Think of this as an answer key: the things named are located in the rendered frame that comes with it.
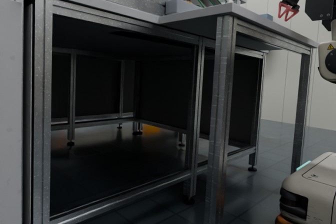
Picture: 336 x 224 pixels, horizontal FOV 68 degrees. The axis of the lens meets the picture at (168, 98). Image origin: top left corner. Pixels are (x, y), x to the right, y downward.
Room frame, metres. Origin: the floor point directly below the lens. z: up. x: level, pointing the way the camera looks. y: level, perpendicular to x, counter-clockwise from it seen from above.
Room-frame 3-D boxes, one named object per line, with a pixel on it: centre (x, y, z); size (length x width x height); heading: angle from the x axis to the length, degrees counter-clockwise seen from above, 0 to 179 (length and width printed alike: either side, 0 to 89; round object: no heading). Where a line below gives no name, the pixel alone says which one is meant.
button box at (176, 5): (1.17, -0.07, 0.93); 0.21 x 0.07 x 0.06; 136
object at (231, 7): (1.33, -0.25, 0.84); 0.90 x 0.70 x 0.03; 135
